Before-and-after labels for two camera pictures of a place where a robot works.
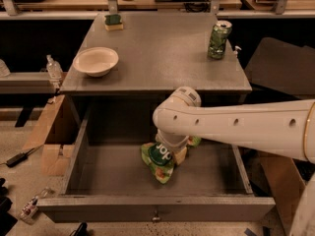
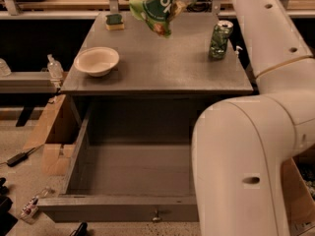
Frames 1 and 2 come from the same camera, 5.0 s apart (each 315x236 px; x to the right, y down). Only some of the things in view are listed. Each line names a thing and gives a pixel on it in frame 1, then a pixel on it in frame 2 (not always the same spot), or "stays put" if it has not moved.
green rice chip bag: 160,159 → 158,10
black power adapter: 16,159 stays put
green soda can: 219,36 stays put
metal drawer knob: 156,217 stays put
